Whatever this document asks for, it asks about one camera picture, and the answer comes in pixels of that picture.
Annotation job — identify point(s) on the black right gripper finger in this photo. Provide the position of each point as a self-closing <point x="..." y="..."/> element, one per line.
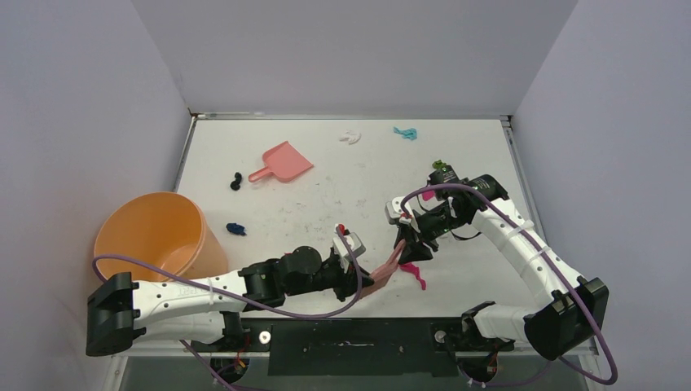
<point x="416" y="251"/>
<point x="408" y="234"/>

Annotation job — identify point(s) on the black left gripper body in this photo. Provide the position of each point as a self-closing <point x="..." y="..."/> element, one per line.
<point x="332" y="274"/>

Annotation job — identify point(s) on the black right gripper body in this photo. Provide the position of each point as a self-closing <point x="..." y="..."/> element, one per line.
<point x="424" y="230"/>

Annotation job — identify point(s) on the pink plastic hand brush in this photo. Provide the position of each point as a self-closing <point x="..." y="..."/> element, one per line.
<point x="382" y="274"/>

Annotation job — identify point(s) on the pink plastic dustpan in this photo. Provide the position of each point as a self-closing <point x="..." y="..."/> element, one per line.
<point x="283" y="162"/>

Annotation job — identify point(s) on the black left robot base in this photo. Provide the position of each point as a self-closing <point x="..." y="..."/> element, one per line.
<point x="235" y="338"/>

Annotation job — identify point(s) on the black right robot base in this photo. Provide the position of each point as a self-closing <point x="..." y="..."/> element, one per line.
<point x="475" y="355"/>

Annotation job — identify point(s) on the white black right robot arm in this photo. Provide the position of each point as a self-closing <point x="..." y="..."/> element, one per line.
<point x="510" y="233"/>

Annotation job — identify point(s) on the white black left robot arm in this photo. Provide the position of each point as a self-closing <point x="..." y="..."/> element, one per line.
<point x="124" y="311"/>

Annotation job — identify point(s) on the magenta paper scrap near brush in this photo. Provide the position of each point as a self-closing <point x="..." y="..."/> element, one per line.
<point x="414" y="270"/>

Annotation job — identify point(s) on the magenta paper scrap far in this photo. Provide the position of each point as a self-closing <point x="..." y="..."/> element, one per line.
<point x="428" y="195"/>

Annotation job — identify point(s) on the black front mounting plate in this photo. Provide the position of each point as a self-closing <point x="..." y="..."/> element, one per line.
<point x="350" y="347"/>

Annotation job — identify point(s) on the dark blue paper scrap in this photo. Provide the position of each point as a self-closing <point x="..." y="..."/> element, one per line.
<point x="236" y="229"/>

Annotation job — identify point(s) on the cyan paper scrap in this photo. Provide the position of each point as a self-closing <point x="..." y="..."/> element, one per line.
<point x="410" y="133"/>

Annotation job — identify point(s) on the white paper scrap far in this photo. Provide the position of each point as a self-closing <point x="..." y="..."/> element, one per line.
<point x="350" y="137"/>

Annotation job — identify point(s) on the black paper scrap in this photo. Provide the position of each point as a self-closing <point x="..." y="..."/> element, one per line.
<point x="235" y="185"/>

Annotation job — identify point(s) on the orange plastic bucket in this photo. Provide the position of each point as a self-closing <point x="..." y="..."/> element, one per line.
<point x="166" y="230"/>

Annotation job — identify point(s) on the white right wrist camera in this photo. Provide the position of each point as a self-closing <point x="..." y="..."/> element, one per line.
<point x="395" y="213"/>

